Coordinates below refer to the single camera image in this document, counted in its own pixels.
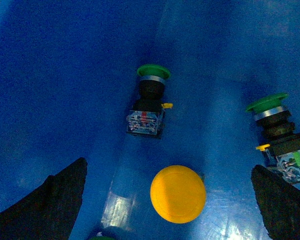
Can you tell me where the yellow push button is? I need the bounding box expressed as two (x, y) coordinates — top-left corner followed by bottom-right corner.
(150, 165), (207, 224)

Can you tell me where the blue left plastic bin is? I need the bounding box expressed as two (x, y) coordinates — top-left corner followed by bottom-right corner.
(0, 0), (300, 240)

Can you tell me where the green push button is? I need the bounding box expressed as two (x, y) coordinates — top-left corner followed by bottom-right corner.
(126, 64), (173, 139)
(244, 92), (300, 186)
(87, 226), (130, 240)

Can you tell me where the green push button left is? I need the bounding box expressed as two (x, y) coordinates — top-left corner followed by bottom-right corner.
(126, 64), (173, 139)

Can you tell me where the green push button right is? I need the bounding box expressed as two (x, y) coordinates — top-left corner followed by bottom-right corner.
(87, 226), (130, 240)

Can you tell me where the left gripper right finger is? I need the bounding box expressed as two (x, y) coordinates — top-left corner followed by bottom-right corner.
(250, 165), (300, 240)

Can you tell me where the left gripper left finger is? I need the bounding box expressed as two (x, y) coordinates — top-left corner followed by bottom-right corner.
(0, 157), (88, 240)

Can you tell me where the green push button middle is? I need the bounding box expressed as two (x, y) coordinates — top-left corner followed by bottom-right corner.
(244, 92), (300, 186)

